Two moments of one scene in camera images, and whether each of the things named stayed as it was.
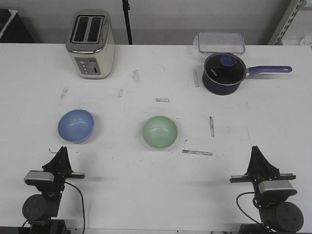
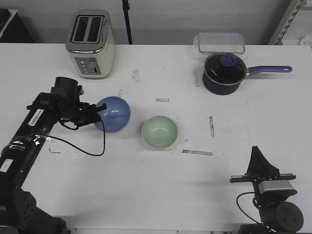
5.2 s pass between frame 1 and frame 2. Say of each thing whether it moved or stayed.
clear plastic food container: stayed
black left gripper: moved
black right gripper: stayed
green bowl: stayed
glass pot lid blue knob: stayed
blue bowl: moved
